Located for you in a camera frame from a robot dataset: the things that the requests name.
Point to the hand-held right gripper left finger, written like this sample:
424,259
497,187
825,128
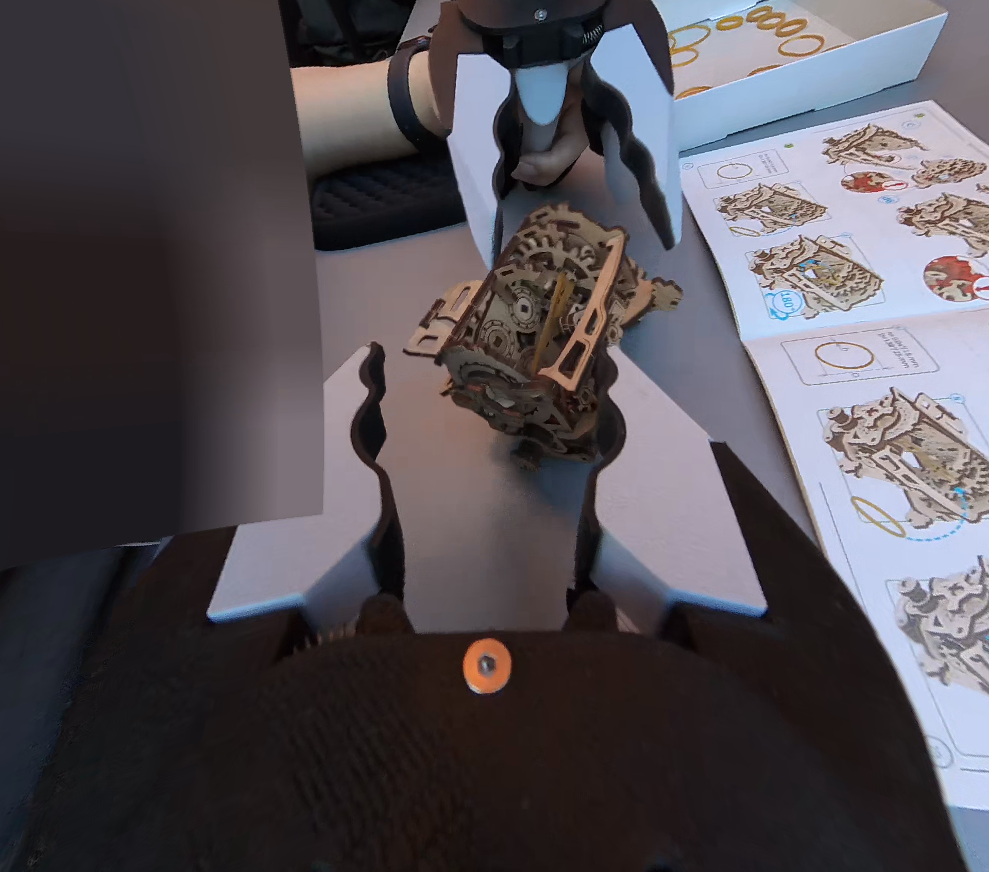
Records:
348,470

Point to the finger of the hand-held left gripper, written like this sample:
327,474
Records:
475,146
649,115

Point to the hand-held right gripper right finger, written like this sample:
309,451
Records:
664,493

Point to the group of rubber bands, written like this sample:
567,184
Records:
780,26

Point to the wooden mechanical model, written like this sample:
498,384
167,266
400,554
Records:
533,331

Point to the white cardboard box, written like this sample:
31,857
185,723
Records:
865,14

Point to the person's left hand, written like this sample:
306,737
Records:
552,165

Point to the black wristband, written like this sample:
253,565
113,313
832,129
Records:
403,92

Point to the black wrist rest pad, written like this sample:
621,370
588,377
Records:
378,204

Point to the illustrated instruction booklet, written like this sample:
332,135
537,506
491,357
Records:
850,316

